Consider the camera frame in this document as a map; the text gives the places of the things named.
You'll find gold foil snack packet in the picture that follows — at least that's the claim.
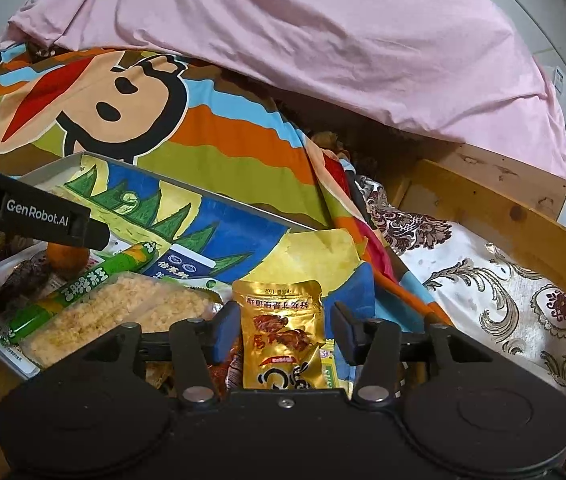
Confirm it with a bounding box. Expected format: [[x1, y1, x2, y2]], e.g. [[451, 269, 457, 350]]
[[233, 280, 326, 390]]

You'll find clear cracker packet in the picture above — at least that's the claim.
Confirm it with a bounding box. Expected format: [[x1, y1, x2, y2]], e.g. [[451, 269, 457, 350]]
[[19, 272, 222, 368]]

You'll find dark jerky clear packet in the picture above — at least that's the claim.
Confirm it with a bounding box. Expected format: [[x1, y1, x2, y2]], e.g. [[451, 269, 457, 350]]
[[0, 250, 52, 316]]

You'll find orange snack packet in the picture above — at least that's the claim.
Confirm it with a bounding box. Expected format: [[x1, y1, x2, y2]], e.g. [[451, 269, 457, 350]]
[[45, 243, 90, 280]]

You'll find green sausage stick packet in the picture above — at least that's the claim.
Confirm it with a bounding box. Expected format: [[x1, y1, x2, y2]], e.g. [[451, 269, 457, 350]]
[[4, 242, 158, 344]]

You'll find blue white milk carton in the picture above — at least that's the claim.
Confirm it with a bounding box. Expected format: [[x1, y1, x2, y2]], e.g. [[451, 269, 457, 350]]
[[143, 244, 216, 281]]

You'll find yellow purple candy packet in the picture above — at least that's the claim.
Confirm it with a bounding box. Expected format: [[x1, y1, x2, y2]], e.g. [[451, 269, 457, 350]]
[[320, 339, 341, 389]]

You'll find grey tray with cartoon print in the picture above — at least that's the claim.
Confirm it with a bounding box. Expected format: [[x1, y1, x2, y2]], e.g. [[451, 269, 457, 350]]
[[0, 154, 375, 378]]

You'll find floral white mattress cover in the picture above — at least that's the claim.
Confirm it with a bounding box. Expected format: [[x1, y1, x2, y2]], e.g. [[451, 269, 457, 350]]
[[354, 176, 566, 396]]

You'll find colourful monkey cartoon blanket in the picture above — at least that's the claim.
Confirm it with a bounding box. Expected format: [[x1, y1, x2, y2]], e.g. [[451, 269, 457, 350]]
[[0, 44, 441, 316]]

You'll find pink bed sheet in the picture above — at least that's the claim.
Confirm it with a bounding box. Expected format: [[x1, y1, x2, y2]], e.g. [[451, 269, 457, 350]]
[[0, 0, 566, 180]]

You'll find wooden bed frame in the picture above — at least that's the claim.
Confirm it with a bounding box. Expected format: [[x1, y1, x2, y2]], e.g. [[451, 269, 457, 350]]
[[394, 141, 566, 290]]

